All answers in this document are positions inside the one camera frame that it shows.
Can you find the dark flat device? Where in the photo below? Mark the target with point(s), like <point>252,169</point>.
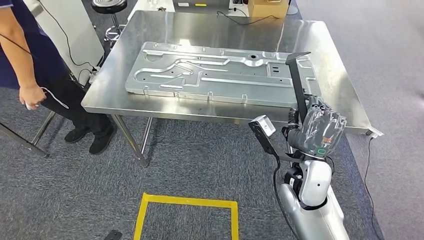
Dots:
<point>212,6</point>

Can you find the person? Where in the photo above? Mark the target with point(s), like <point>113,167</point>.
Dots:
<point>49,66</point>

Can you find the person's forearm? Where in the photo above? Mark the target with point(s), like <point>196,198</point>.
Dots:
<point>18,56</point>

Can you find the black round stool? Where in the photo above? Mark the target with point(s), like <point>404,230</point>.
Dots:
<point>109,6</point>

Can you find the stamped metal panel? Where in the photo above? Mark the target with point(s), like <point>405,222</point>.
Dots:
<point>215,76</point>

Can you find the steel frame table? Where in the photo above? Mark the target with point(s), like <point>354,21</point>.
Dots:
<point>20,137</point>

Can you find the white power strip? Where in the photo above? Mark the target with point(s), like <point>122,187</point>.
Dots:
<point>376,133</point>

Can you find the steel workbench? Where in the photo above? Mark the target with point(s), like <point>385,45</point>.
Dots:
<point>198,30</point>

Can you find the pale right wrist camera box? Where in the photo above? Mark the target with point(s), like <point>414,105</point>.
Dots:
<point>261,129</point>

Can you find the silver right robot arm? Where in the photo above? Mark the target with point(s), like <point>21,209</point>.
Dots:
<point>314,185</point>

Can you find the yellow floor tape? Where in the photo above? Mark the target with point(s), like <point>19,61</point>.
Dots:
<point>188,200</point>

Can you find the black plastic panel part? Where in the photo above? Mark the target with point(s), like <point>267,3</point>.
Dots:
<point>295,82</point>

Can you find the cardboard box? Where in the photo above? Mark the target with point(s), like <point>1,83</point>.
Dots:
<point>268,10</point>

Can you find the white desk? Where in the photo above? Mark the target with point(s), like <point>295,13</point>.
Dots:
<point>149,6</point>

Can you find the person's hand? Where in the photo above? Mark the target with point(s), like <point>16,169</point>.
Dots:
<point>31,97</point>

